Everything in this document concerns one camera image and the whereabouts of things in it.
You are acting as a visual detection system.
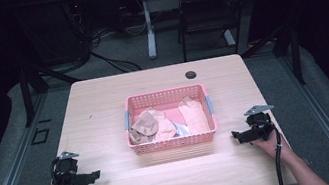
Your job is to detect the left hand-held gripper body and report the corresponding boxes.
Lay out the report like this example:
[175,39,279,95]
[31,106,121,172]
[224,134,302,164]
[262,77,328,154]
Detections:
[48,149,85,185]

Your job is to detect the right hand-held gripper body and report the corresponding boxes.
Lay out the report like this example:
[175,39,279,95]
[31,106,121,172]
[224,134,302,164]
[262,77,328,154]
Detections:
[242,102,281,144]

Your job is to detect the person's right hand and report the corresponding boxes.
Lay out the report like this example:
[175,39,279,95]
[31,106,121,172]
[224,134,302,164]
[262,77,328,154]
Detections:
[248,125,296,170]

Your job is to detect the flat folded peach sock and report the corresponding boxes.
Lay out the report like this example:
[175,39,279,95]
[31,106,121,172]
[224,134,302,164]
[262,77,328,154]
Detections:
[175,92,212,137]

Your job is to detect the white light blue cloth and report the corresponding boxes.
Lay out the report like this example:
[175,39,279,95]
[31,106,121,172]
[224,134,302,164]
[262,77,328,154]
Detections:
[172,119,192,138]

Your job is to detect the pink perforated plastic basket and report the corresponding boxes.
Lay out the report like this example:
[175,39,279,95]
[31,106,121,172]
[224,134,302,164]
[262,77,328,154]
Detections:
[120,81,221,157]

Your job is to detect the brown beige sock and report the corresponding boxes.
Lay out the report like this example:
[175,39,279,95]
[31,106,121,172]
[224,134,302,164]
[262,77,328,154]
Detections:
[126,108,162,147]

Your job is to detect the crumpled peach sock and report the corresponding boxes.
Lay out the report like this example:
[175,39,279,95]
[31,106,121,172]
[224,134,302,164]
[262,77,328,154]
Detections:
[145,103,179,143]

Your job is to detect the black metal stand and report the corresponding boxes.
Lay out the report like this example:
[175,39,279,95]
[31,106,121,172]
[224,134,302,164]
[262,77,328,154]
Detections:
[12,50,88,129]
[235,21,308,95]

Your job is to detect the white desk leg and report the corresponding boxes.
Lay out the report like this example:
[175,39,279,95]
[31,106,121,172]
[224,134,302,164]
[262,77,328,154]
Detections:
[222,27,238,48]
[138,0,161,61]

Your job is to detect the black folding chair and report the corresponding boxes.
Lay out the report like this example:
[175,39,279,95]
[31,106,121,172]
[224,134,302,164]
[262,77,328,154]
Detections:
[170,0,262,64]

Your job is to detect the black equipment cabinet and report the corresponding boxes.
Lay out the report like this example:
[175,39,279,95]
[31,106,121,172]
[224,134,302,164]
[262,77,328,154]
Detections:
[18,0,94,71]

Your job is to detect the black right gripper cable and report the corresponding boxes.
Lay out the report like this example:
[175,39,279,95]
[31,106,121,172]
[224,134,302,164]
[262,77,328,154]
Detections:
[267,122,290,185]

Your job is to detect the black square floor frame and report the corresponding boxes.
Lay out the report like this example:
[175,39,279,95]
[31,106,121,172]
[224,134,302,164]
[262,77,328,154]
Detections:
[28,126,53,146]

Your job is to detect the black table cable grommet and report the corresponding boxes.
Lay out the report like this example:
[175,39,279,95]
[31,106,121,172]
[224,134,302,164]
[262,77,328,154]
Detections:
[183,69,199,82]

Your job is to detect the black floor cables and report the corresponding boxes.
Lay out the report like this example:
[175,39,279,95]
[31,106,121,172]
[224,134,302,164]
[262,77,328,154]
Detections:
[87,41,143,79]

